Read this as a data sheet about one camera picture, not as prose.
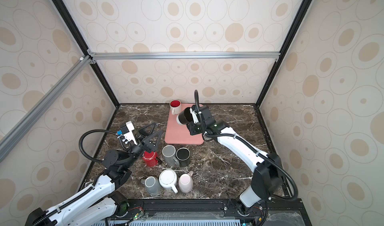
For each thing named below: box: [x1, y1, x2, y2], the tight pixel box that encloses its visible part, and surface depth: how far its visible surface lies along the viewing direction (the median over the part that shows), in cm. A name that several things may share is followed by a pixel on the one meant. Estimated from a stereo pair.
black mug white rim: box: [176, 147, 191, 167], surface depth 85 cm
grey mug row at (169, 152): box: [162, 144, 180, 167], surface depth 84 cm
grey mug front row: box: [140, 176, 162, 196], surface depth 76 cm
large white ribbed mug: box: [158, 169, 179, 194], surface depth 77 cm
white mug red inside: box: [169, 99, 182, 116], surface depth 111 cm
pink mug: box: [178, 170, 194, 193], surface depth 76 cm
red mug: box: [142, 150, 158, 167], surface depth 87 cm
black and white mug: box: [176, 107, 194, 125], surface depth 79 cm
